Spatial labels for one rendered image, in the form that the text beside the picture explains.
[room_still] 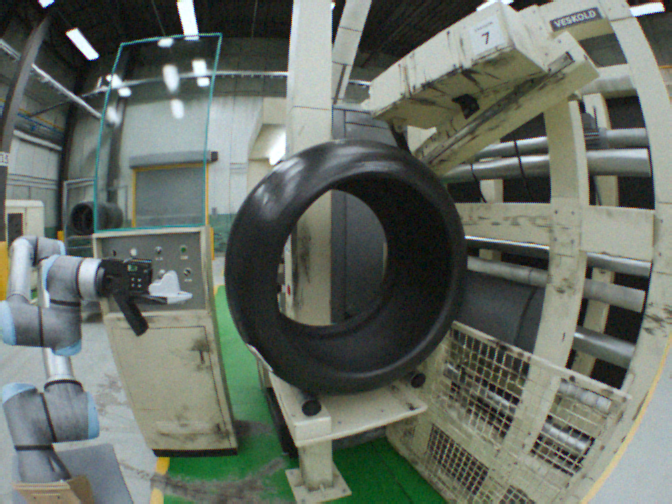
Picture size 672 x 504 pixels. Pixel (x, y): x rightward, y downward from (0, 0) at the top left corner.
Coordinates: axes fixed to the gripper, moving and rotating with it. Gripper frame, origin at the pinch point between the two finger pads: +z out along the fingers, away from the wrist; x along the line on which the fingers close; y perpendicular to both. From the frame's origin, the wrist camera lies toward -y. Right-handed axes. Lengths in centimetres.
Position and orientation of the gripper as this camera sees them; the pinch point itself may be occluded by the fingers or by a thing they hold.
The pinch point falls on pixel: (185, 299)
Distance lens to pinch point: 63.2
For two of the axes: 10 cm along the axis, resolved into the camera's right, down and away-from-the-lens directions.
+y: 1.2, -9.9, -0.8
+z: 9.3, 0.8, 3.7
